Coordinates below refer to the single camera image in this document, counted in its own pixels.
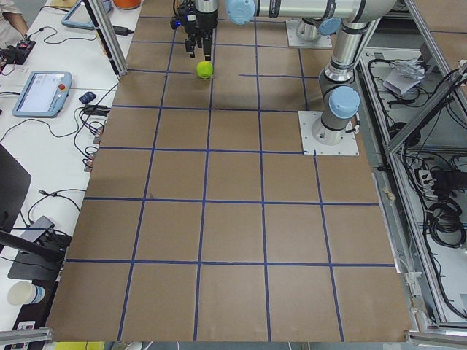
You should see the green apple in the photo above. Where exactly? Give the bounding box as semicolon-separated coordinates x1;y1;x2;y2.
196;61;214;79

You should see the dark blue small pouch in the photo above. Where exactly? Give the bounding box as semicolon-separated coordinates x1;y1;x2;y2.
79;91;96;104

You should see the black power adapter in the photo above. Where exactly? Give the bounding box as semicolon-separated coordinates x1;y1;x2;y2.
112;26;134;36

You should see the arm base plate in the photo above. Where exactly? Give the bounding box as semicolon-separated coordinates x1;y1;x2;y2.
286;19;332;50
298;111;359;156

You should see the orange bucket with lid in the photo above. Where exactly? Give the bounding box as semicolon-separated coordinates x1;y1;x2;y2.
113;0;142;10

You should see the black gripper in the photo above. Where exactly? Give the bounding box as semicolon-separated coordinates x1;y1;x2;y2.
170;0;219;61

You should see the black monitor stand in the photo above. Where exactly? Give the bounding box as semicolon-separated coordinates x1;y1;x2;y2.
1;147;71;281

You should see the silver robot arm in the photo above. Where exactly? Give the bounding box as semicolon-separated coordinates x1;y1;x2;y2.
312;19;379;146
170;1;395;61

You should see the white paper cup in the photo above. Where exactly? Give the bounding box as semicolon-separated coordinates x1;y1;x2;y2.
7;281;46;306

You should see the aluminium frame post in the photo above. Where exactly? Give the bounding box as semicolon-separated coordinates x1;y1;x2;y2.
84;0;128;77

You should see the blue teach pendant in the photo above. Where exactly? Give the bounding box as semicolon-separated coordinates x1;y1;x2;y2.
61;1;95;30
12;71;73;118

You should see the person forearm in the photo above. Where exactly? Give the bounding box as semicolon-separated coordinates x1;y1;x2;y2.
1;1;28;39

